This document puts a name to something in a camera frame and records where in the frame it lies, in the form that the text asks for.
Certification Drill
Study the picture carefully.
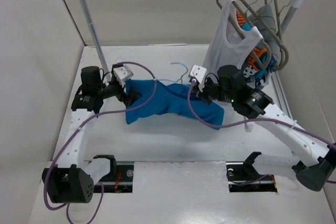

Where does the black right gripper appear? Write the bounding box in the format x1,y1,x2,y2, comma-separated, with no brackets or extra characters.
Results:
190,77,235,105

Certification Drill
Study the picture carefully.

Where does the blue t shirt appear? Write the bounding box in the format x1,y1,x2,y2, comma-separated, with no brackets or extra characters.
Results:
125,80,225,125

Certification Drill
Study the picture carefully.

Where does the light blue wire hanger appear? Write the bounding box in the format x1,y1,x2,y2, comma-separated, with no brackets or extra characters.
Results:
158,62,188,85

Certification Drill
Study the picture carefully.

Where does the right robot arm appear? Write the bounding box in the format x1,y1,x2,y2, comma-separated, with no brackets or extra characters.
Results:
188,65,335,191

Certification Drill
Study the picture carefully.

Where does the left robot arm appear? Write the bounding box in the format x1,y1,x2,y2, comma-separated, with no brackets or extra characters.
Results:
42,64,141,204

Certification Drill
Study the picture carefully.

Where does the grey velvet hanger front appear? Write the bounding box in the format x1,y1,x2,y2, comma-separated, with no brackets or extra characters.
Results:
212,0,271,69

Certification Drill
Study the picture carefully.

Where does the grey velvet hanger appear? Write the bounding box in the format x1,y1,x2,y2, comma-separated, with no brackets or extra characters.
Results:
212,0,271,69
264,0,292,41
239,0,289,71

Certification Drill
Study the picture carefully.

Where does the grey velvet hanger middle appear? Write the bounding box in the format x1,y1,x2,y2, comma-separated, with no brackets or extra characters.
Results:
239,0,289,71

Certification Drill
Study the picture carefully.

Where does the grey velvet hanger rear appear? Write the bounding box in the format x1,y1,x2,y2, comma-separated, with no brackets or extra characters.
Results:
264,0,292,41

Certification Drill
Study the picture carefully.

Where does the orange blue patterned garment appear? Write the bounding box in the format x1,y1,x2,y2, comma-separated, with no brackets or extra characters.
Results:
235,10,276,90

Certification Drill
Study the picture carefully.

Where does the white mesh tank top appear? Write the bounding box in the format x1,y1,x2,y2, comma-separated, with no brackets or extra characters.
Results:
203,0,266,78

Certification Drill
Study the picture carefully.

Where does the grey garment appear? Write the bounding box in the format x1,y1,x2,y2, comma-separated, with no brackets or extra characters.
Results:
248,5,280,61

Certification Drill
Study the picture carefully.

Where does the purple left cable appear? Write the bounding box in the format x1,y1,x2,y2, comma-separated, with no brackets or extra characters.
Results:
43,61,158,224

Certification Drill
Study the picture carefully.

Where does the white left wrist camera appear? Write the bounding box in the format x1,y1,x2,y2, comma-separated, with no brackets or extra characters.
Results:
112,63,133,88

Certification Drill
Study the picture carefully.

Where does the aluminium rail right side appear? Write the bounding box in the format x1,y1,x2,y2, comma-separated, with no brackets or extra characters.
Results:
271,72,293,119

